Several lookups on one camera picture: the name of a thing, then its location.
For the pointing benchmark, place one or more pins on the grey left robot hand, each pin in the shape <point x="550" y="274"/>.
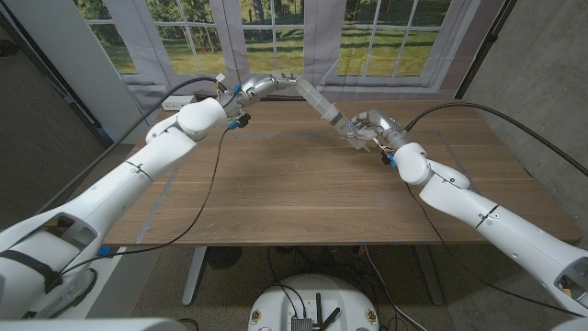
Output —
<point x="259" y="86"/>

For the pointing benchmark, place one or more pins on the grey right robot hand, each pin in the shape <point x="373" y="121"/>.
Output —
<point x="383" y="122"/>

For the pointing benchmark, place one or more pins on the large clear plastic syringe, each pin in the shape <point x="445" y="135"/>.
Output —
<point x="321" y="103"/>

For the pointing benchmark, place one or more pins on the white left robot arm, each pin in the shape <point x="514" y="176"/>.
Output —
<point x="115" y="193"/>

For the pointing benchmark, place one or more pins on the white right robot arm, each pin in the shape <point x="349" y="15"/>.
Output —
<point x="505" y="230"/>

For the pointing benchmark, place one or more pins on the black backdrop bottom bar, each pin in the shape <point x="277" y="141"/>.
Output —
<point x="275" y="98"/>

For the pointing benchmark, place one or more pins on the printed window backdrop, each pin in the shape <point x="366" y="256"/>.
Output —
<point x="321" y="55"/>

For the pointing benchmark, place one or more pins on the white power strip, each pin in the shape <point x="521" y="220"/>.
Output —
<point x="172" y="105"/>

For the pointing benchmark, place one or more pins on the black backdrop stand pole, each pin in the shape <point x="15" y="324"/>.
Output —
<point x="55" y="79"/>
<point x="488" y="46"/>

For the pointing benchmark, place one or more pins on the grey table leg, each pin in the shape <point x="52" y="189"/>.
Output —
<point x="195" y="276"/>
<point x="432" y="280"/>

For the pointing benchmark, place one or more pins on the black round floor fan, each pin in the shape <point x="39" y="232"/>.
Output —
<point x="225" y="257"/>

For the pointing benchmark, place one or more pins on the white pillar panel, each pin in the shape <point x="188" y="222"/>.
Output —
<point x="82" y="60"/>

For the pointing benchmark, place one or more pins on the white robot torso base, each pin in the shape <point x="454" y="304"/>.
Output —
<point x="275" y="303"/>

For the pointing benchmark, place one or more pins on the black radio module with antennas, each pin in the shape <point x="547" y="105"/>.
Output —
<point x="301" y="324"/>

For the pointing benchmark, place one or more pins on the white floor board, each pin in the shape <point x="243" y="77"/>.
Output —
<point x="128" y="285"/>

